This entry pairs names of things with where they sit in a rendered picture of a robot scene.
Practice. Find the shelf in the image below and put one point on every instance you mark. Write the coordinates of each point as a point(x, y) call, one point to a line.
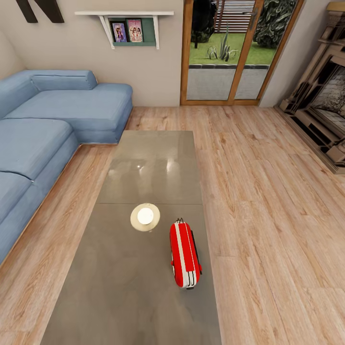
point(149, 24)

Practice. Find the wood fireplace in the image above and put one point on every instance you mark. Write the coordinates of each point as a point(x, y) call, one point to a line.
point(316, 107)

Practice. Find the radio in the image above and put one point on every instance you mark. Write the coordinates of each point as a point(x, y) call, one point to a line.
point(185, 263)

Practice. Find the coffee table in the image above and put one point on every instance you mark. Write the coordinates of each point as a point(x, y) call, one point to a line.
point(120, 288)

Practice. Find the picture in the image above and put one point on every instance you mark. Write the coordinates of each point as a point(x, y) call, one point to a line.
point(119, 31)
point(134, 29)

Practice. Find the sofa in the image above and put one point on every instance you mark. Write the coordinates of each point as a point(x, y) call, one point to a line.
point(45, 116)

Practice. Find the door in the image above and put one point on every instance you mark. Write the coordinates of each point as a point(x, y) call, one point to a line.
point(230, 48)

